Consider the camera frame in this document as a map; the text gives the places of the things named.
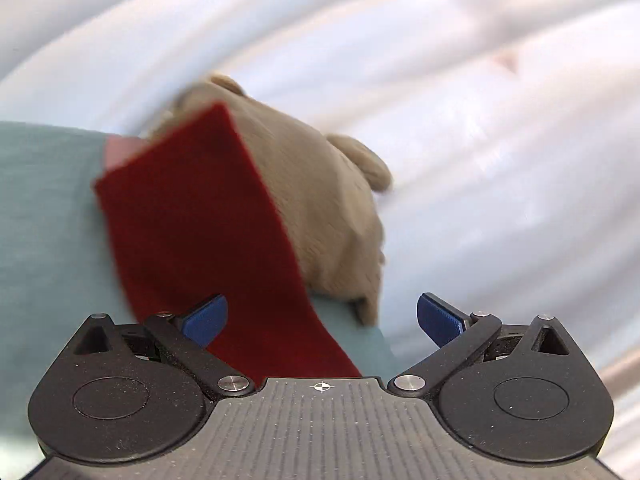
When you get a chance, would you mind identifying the white curtain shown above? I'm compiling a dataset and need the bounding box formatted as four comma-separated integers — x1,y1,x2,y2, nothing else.
0,0,640,466

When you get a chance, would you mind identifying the teal bed sheet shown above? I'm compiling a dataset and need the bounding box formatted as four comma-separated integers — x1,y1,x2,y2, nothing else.
0,121,401,466

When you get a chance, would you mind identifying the red knit garment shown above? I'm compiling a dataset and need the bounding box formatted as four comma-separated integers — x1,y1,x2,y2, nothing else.
94,101,363,386

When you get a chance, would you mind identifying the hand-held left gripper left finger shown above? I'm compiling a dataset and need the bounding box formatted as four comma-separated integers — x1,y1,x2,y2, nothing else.
66,294,256,399

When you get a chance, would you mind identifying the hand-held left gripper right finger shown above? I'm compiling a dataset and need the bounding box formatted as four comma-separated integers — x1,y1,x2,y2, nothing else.
389,292,574,400

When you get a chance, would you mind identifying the beige plush bear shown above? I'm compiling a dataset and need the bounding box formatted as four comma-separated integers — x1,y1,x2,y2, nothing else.
145,72,393,326

